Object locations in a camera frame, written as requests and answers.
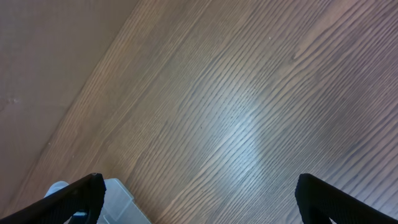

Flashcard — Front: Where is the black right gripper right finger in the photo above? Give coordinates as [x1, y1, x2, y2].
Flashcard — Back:
[295, 173, 397, 224]

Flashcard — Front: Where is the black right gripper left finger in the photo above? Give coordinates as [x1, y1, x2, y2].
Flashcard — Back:
[1, 173, 106, 224]

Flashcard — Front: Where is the clear plastic storage bin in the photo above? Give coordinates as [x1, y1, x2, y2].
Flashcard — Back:
[97, 178, 151, 224]

